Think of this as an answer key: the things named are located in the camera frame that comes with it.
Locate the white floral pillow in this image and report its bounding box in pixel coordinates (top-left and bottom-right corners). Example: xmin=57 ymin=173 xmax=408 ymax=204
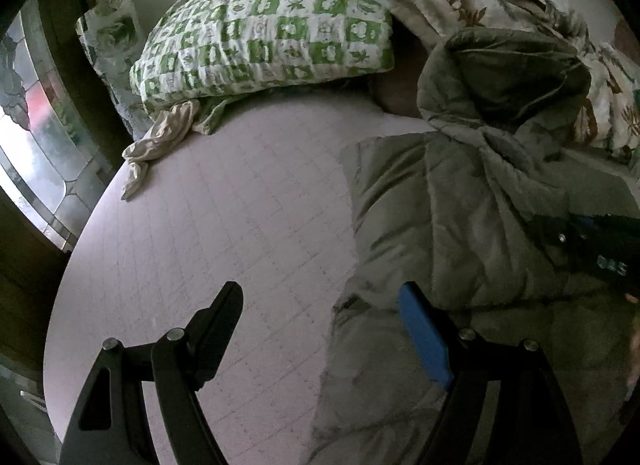
xmin=75 ymin=0 xmax=148 ymax=138

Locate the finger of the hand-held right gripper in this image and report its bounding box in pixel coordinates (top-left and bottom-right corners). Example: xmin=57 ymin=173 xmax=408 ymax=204
xmin=529 ymin=214 xmax=603 ymax=258

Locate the grey-green puffer jacket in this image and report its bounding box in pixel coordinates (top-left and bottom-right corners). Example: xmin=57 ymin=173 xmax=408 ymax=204
xmin=306 ymin=26 xmax=640 ymax=465

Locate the leaded glass window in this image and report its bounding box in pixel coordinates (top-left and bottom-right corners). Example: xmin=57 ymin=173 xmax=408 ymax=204
xmin=0 ymin=0 xmax=118 ymax=252

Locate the small cream cloth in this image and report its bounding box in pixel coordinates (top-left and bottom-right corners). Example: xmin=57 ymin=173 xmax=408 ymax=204
xmin=121 ymin=99 xmax=202 ymax=200

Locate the floral leaf print blanket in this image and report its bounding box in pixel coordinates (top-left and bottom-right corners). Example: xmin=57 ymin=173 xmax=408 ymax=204
xmin=222 ymin=0 xmax=640 ymax=166

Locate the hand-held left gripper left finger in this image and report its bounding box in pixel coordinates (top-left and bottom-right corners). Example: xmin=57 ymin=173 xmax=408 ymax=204
xmin=60 ymin=281 xmax=244 ymax=465

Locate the green checked pillow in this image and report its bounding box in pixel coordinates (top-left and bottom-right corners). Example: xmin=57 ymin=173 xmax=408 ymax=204
xmin=129 ymin=0 xmax=396 ymax=113

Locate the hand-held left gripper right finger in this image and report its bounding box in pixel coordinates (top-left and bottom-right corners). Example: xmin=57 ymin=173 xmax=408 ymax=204
xmin=398 ymin=281 xmax=584 ymax=465

